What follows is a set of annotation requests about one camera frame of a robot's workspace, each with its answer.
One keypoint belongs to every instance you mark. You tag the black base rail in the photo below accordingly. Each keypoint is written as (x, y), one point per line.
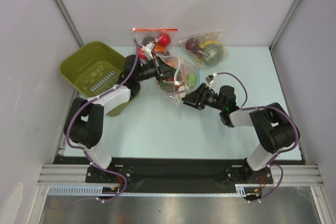
(183, 174)

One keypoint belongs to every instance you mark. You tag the aluminium frame post left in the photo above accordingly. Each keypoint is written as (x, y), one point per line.
(69, 22)

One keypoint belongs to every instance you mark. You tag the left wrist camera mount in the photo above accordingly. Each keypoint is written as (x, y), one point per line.
(146, 52)

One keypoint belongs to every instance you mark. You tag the blue zip citrus bag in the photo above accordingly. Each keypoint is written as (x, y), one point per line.
(192, 76)

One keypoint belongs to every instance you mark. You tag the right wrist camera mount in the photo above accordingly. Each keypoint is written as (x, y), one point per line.
(210, 79)

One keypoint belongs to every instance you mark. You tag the clear bag with melon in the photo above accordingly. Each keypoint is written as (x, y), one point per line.
(205, 48)

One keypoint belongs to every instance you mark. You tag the olive green plastic basket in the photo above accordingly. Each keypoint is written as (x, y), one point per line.
(93, 69)

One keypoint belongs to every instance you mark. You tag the red zip fruit bag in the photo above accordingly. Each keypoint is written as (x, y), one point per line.
(162, 37)

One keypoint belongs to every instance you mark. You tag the aluminium frame post right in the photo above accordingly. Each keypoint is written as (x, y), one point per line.
(285, 23)

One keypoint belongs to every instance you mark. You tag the white cable duct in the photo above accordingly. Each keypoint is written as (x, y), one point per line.
(235, 190)

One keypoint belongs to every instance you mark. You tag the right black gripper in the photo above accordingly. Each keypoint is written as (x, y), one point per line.
(200, 95)

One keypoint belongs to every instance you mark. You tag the aluminium frame post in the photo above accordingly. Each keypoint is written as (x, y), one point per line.
(69, 22)
(285, 23)

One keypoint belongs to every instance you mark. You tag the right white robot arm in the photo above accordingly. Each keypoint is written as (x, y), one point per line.
(276, 131)

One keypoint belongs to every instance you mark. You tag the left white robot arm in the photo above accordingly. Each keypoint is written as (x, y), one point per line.
(84, 124)

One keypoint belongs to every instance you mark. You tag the polka dot strawberry bag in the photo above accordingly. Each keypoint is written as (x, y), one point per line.
(175, 90)

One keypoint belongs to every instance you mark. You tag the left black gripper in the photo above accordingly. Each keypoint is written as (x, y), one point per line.
(163, 70)

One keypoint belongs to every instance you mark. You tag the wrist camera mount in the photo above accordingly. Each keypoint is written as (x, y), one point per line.
(210, 79)
(146, 52)

